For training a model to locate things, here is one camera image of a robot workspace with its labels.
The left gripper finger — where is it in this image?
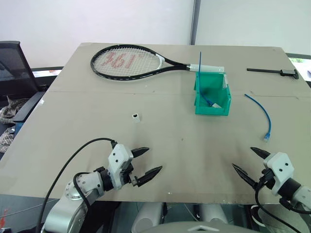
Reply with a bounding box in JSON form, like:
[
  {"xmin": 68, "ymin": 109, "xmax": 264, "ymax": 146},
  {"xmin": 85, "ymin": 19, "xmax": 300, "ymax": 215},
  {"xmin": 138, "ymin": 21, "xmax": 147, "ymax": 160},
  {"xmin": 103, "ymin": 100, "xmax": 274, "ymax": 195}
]
[
  {"xmin": 135, "ymin": 166, "xmax": 163, "ymax": 188},
  {"xmin": 131, "ymin": 147, "xmax": 150, "ymax": 159}
]

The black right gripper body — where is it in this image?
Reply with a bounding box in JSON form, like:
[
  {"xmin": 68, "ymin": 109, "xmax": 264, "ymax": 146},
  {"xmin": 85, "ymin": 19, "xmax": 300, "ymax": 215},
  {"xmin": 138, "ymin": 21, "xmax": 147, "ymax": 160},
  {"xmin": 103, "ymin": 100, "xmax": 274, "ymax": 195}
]
[{"xmin": 252, "ymin": 168, "xmax": 276, "ymax": 193}]

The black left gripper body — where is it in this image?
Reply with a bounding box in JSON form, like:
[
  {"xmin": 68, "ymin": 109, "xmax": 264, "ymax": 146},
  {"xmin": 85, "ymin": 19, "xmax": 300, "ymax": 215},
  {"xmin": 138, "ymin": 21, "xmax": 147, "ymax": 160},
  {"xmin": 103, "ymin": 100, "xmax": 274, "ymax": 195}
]
[{"xmin": 121, "ymin": 160, "xmax": 139, "ymax": 187}]

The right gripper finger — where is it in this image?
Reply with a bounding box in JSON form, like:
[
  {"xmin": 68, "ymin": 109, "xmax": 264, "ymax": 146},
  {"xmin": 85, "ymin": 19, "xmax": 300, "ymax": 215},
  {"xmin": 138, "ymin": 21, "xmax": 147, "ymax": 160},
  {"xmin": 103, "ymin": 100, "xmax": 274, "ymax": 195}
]
[
  {"xmin": 231, "ymin": 163, "xmax": 257, "ymax": 189},
  {"xmin": 250, "ymin": 147, "xmax": 271, "ymax": 160}
]

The grey rounded shape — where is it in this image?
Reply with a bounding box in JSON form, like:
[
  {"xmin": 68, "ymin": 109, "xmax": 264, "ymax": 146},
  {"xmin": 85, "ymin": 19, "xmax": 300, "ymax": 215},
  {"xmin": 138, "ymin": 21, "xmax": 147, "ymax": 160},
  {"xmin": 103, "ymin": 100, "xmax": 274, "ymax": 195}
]
[
  {"xmin": 200, "ymin": 203, "xmax": 229, "ymax": 226},
  {"xmin": 132, "ymin": 202, "xmax": 164, "ymax": 233}
]

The green plastic storage bin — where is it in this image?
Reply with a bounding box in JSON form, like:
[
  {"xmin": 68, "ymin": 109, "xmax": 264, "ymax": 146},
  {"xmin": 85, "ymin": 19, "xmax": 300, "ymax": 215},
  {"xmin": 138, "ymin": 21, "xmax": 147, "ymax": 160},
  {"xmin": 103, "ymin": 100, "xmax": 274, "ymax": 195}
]
[{"xmin": 193, "ymin": 71, "xmax": 231, "ymax": 117}]

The grey robot torso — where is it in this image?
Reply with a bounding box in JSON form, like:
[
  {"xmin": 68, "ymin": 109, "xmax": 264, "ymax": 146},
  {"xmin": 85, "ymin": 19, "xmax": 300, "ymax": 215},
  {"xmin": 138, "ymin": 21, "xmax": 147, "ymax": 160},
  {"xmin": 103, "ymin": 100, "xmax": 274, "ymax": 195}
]
[{"xmin": 145, "ymin": 219, "xmax": 246, "ymax": 233}]

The black plastic caliper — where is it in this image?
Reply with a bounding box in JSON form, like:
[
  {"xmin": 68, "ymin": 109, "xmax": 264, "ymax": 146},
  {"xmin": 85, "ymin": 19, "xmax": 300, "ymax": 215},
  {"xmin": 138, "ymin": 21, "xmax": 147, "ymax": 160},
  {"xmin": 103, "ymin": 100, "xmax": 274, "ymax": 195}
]
[{"xmin": 246, "ymin": 67, "xmax": 300, "ymax": 80}]

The black white tennis racket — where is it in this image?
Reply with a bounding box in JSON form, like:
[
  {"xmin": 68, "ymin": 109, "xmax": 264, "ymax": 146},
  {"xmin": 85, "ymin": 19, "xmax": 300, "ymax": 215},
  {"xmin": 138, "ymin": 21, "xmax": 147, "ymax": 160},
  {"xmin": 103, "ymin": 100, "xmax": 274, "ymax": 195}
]
[{"xmin": 90, "ymin": 44, "xmax": 225, "ymax": 82}]

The dark desk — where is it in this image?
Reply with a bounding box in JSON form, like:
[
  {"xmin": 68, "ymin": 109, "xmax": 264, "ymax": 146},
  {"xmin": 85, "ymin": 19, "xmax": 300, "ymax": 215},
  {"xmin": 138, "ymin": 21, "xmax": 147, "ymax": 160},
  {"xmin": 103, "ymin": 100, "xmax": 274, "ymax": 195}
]
[{"xmin": 31, "ymin": 65, "xmax": 65, "ymax": 93}]

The plaid cloth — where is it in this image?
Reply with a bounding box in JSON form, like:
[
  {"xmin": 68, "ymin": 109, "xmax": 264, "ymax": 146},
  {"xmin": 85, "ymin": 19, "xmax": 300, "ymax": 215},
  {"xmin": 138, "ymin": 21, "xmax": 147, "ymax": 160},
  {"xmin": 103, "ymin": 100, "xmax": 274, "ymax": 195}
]
[{"xmin": 0, "ymin": 94, "xmax": 28, "ymax": 154}]

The black mesh office chair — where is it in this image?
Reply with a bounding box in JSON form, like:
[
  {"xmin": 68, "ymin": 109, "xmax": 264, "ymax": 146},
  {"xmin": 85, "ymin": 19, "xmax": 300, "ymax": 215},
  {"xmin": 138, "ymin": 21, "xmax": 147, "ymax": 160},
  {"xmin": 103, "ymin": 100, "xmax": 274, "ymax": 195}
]
[{"xmin": 0, "ymin": 40, "xmax": 47, "ymax": 125}]

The blue Ethernet cable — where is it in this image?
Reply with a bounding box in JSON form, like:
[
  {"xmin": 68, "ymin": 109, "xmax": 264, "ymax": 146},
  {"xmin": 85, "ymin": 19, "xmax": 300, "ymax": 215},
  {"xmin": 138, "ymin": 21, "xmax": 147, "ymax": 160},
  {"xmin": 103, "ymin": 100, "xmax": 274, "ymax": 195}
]
[
  {"xmin": 197, "ymin": 51, "xmax": 216, "ymax": 108},
  {"xmin": 244, "ymin": 93, "xmax": 273, "ymax": 143}
]

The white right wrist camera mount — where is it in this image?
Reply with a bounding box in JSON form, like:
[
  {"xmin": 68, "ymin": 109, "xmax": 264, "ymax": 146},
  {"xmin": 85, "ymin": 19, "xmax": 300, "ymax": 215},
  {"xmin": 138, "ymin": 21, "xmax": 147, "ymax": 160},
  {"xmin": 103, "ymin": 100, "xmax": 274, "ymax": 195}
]
[{"xmin": 262, "ymin": 152, "xmax": 295, "ymax": 196}]

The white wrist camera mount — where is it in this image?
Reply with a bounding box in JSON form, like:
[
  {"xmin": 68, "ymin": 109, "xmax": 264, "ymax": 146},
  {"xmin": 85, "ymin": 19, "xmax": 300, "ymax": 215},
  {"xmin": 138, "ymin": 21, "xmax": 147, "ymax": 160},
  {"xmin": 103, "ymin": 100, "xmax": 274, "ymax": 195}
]
[
  {"xmin": 262, "ymin": 152, "xmax": 295, "ymax": 196},
  {"xmin": 107, "ymin": 144, "xmax": 135, "ymax": 191}
]

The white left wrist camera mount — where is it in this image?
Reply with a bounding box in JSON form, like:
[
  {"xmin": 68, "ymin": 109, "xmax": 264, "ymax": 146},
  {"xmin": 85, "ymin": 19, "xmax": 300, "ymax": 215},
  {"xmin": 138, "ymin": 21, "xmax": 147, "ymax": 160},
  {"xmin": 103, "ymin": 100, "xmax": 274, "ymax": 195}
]
[{"xmin": 107, "ymin": 144, "xmax": 135, "ymax": 191}]

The grey window frame post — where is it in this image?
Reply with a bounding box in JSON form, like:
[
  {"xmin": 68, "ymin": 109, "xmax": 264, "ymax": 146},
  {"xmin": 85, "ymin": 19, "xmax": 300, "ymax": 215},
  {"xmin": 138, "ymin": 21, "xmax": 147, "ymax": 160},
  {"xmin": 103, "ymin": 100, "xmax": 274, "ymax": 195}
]
[{"xmin": 189, "ymin": 0, "xmax": 202, "ymax": 46}]

